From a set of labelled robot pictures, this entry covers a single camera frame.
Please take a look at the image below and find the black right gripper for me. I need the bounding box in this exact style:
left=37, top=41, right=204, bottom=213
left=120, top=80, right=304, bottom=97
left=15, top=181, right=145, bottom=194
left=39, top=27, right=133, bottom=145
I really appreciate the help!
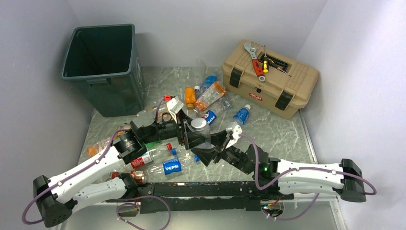
left=192, top=129, right=252, bottom=174

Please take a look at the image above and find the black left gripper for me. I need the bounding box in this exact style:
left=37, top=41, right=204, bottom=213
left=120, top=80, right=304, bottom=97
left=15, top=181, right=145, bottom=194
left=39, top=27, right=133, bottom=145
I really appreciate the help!
left=142, top=108, right=210, bottom=150

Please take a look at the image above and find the clear ribbed plastic jar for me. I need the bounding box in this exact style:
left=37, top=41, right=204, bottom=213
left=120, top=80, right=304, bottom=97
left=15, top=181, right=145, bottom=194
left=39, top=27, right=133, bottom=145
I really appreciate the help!
left=191, top=118, right=211, bottom=141

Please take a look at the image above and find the white-capped blue water bottle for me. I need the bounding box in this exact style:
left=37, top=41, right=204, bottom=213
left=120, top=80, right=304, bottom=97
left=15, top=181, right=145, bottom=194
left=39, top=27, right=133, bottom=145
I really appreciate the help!
left=233, top=104, right=251, bottom=126

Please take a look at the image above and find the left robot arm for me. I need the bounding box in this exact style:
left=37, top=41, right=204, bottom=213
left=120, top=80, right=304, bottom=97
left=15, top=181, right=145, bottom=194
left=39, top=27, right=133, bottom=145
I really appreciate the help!
left=33, top=110, right=210, bottom=228

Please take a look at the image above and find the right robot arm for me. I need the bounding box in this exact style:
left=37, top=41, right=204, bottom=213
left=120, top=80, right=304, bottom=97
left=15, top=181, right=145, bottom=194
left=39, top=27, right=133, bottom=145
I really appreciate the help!
left=184, top=129, right=368, bottom=203

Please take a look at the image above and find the dark green trash bin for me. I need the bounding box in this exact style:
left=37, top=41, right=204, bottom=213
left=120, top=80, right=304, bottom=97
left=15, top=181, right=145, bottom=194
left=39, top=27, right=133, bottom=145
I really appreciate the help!
left=61, top=23, right=145, bottom=117

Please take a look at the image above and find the green plastic bottle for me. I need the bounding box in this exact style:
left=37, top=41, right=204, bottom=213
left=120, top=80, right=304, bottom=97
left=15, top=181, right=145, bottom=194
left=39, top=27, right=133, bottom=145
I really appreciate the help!
left=145, top=141, right=162, bottom=151

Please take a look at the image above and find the crushed clear blue bottle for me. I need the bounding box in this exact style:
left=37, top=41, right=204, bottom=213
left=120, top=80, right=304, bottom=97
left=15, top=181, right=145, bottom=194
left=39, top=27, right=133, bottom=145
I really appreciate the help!
left=219, top=94, right=233, bottom=110

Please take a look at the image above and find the small orange juice bottle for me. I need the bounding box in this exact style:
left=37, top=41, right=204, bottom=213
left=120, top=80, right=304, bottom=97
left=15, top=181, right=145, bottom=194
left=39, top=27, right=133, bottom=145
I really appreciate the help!
left=184, top=87, right=196, bottom=110

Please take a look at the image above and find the red label Coke bottle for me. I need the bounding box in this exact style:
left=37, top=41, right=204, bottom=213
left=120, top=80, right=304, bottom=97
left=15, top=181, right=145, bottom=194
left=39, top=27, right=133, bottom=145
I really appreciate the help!
left=125, top=143, right=172, bottom=170

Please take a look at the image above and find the clear orange-label bottle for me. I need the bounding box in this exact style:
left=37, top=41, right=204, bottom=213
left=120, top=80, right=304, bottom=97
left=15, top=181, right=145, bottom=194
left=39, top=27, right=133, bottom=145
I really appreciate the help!
left=194, top=81, right=226, bottom=111

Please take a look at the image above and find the blue label water bottle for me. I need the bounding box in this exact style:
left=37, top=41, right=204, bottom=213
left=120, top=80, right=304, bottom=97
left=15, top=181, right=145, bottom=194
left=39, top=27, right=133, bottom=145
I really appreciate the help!
left=194, top=72, right=217, bottom=94

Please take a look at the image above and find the crushed red soda can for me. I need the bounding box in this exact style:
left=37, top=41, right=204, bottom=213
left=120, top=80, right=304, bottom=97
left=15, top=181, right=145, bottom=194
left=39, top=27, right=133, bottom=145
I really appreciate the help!
left=111, top=170, right=149, bottom=185

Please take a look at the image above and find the tall clear bottle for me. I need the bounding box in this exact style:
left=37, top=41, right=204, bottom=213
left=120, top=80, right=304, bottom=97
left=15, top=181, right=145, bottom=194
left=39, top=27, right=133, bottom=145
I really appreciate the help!
left=194, top=59, right=206, bottom=86

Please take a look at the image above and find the yellow black screwdriver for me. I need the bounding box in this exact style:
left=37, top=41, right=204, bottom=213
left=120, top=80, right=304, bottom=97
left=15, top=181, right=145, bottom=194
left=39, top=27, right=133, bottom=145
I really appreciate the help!
left=262, top=46, right=269, bottom=73

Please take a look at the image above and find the tan plastic toolbox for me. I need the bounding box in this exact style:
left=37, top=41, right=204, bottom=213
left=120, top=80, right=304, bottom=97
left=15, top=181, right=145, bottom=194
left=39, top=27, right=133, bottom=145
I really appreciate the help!
left=221, top=40, right=320, bottom=119

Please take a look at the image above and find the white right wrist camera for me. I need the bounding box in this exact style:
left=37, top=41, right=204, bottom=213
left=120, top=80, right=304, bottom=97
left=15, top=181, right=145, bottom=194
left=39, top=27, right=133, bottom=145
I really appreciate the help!
left=226, top=122, right=242, bottom=148

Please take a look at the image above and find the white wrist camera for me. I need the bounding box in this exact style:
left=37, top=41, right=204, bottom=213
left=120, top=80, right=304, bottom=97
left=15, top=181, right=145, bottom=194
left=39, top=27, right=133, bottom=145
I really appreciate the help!
left=164, top=96, right=185, bottom=120
left=226, top=122, right=242, bottom=148

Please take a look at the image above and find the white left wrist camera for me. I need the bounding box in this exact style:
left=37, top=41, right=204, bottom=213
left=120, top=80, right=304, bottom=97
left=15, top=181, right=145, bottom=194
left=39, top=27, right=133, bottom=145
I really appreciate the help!
left=164, top=96, right=185, bottom=120

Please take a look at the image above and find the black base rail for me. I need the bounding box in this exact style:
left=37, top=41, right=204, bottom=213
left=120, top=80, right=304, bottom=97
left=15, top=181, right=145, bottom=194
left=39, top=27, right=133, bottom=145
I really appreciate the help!
left=119, top=181, right=293, bottom=214

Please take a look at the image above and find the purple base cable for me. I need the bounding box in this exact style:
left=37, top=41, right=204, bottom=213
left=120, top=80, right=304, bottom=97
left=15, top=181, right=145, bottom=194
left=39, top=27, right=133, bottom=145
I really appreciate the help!
left=115, top=194, right=172, bottom=230

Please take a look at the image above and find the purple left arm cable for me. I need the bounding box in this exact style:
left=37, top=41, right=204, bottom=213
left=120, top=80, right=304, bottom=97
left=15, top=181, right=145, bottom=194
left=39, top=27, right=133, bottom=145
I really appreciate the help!
left=21, top=95, right=169, bottom=225

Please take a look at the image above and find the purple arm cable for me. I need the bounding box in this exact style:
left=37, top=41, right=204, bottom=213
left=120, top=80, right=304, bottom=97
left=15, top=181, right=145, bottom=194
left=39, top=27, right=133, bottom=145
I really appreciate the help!
left=239, top=133, right=377, bottom=196
left=21, top=95, right=169, bottom=225

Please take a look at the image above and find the red-handled adjustable wrench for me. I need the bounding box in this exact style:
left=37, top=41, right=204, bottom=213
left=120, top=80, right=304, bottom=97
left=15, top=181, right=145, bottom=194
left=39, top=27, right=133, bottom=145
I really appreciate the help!
left=244, top=42, right=266, bottom=82

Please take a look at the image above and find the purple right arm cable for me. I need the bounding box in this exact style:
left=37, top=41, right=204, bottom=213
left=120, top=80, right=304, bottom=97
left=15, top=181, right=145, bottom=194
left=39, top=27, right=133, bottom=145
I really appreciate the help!
left=239, top=133, right=377, bottom=196

